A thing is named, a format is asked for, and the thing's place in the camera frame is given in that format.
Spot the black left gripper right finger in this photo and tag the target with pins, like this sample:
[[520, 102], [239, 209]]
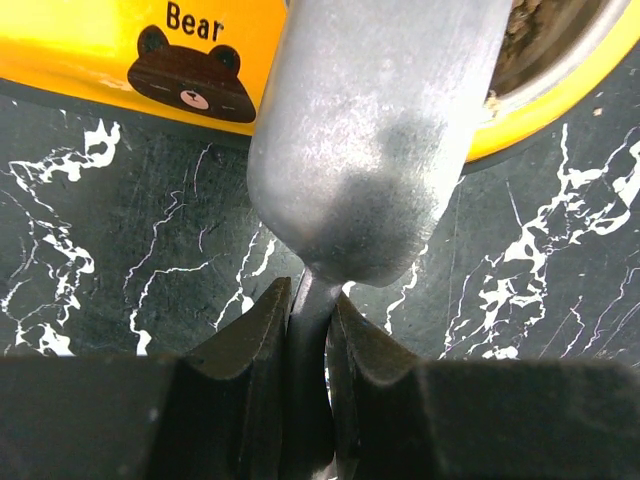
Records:
[[399, 416]]

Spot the metal food scoop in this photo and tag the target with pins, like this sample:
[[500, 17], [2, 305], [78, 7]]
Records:
[[366, 121]]

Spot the orange double pet bowl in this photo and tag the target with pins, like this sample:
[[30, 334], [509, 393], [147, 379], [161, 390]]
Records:
[[206, 63]]

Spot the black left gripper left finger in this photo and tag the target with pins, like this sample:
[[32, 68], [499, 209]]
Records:
[[214, 412]]

